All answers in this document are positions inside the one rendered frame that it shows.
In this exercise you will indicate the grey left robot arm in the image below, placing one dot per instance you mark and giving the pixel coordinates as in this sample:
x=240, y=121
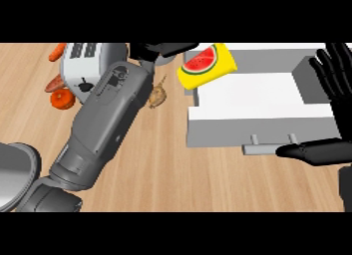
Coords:
x=104, y=116

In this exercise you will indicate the white open drawer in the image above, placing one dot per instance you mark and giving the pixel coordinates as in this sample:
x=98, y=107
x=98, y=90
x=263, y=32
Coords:
x=252, y=96

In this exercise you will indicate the white toaster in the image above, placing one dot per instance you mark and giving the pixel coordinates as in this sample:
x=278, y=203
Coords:
x=80, y=71

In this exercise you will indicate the yellow box with watermelon print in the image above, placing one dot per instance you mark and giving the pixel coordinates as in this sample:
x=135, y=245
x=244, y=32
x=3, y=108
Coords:
x=204, y=68

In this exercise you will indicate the orange bell pepper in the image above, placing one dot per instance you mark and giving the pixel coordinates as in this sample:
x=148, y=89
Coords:
x=62, y=99

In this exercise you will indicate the reddish brown sweet potato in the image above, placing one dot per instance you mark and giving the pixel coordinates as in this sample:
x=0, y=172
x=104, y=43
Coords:
x=53, y=84

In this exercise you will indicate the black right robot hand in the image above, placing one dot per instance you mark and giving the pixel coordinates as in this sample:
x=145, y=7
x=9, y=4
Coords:
x=348, y=123

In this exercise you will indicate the orange carrot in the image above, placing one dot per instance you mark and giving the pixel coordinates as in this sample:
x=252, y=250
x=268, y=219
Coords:
x=56, y=52

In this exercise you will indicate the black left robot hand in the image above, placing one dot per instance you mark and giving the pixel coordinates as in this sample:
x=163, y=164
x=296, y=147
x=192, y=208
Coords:
x=158, y=48

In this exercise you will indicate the white cabinet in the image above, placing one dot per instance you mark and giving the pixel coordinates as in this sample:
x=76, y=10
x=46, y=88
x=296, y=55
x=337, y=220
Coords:
x=277, y=46

